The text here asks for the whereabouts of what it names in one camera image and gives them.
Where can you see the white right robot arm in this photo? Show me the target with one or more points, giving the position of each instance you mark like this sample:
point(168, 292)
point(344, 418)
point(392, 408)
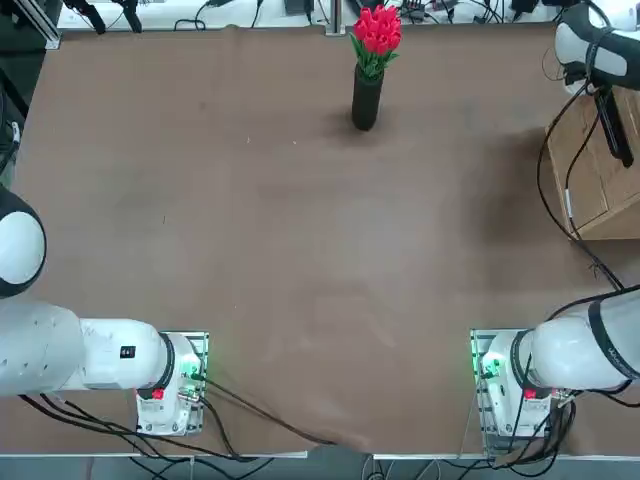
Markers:
point(565, 350)

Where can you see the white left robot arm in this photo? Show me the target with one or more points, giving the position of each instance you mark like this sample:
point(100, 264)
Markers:
point(60, 350)

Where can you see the black cylindrical vase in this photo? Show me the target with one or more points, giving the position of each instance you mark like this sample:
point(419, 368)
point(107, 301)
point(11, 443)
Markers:
point(367, 102)

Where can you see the red artificial tulip bouquet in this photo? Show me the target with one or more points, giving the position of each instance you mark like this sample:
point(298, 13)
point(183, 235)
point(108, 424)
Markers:
point(379, 30)

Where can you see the light wooden box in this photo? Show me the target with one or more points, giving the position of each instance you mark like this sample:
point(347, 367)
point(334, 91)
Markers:
point(585, 185)

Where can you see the aluminium frame post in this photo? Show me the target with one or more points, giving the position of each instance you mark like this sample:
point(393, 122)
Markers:
point(336, 17)

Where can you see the aluminium corner rail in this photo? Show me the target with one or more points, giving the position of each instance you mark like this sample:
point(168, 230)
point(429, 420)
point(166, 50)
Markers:
point(40, 22)

